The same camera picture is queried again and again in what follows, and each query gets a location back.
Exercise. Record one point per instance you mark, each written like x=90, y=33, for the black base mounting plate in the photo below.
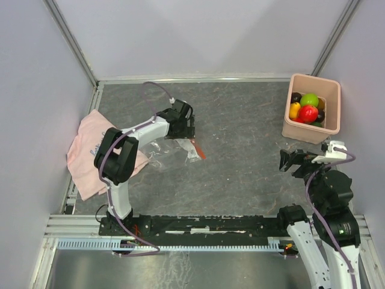
x=193, y=230

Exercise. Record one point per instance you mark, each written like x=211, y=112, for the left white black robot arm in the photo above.
x=118, y=151

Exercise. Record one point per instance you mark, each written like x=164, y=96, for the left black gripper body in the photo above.
x=184, y=131

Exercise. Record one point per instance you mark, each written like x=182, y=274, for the clear zip top bag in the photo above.
x=168, y=154

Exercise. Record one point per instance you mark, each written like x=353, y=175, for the pink folded cloth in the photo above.
x=82, y=152

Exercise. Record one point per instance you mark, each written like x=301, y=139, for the pink plastic bin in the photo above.
x=327, y=89

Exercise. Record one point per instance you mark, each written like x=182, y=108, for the red apple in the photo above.
x=308, y=113

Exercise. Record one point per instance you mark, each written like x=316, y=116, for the yellow lemon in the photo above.
x=294, y=110

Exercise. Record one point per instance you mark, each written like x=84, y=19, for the aluminium frame rail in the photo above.
x=192, y=80

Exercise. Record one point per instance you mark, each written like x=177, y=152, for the small red fruit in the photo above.
x=298, y=120

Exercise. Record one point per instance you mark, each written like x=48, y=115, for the green apple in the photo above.
x=309, y=99

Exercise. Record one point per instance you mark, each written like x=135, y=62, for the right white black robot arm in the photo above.
x=329, y=242

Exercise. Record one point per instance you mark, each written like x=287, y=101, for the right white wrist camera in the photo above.
x=333, y=152

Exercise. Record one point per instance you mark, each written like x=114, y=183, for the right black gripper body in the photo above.
x=306, y=165

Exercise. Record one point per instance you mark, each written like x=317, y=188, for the dark green fruit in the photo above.
x=317, y=124

